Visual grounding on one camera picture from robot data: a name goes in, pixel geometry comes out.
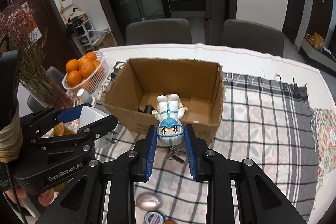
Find glass vase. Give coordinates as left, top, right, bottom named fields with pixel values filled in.
left=25, top=67, right=74, bottom=109

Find dried purple flowers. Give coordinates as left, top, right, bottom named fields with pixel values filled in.
left=1, top=0, right=46, bottom=88

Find white square charger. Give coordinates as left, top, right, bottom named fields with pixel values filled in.
left=79, top=106, right=112, bottom=148

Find person's left hand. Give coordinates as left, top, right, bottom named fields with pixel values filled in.
left=4, top=186, right=56, bottom=208

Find plaid grey white tablecloth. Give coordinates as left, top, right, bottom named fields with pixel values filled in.
left=94, top=72, right=326, bottom=224

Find green round tin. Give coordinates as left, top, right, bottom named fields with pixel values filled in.
left=144, top=211, right=166, bottom=224

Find right grey dining chair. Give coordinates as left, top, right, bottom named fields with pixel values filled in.
left=221, top=19, right=284, bottom=57

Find left grey dining chair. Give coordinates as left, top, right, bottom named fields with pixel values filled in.
left=125, top=18, right=192, bottom=46

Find white shoe rack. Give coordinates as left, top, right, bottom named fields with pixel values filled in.
left=72, top=19, right=108, bottom=55

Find white basket of oranges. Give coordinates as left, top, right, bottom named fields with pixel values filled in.
left=62, top=51, right=109, bottom=94

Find floral patterned mat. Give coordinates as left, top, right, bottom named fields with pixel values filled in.
left=310, top=108, right=335, bottom=189

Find woven wicker tissue box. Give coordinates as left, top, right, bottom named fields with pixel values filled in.
left=42, top=123, right=75, bottom=194

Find astronaut figurine keychain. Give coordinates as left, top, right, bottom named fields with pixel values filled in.
left=154, top=94, right=187, bottom=164

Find grey dining chair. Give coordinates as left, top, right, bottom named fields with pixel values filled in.
left=221, top=19, right=284, bottom=57
left=125, top=18, right=192, bottom=46

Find red fu poster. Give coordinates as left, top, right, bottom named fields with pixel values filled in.
left=21, top=2, right=42, bottom=43

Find brown cardboard box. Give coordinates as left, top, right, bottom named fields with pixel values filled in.
left=103, top=59, right=225, bottom=144

